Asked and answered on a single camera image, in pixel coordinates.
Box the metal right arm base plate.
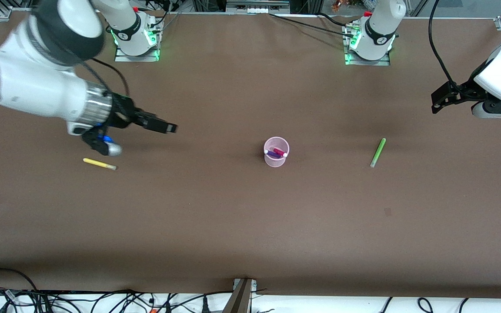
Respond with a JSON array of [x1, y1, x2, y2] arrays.
[[114, 17, 161, 63]]

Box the metal table edge bracket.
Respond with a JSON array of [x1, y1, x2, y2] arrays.
[[222, 278, 258, 313]]

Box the black looped floor cable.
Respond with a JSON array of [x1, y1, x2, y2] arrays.
[[0, 268, 40, 301]]

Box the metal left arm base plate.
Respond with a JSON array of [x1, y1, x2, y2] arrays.
[[344, 22, 391, 67]]

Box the pink plastic cup holder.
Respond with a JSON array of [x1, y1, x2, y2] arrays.
[[263, 137, 290, 168]]

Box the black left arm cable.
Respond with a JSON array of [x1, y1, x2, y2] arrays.
[[428, 0, 461, 88]]

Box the green pen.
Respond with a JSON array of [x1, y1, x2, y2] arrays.
[[370, 138, 387, 168]]

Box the black table cable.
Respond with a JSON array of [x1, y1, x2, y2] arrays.
[[269, 12, 360, 38]]

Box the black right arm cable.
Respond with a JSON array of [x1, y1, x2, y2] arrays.
[[83, 57, 130, 97]]

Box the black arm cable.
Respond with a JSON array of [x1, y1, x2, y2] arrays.
[[83, 57, 130, 97], [428, 0, 461, 88]]

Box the yellow pen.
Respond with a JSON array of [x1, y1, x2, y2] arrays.
[[83, 157, 117, 170]]

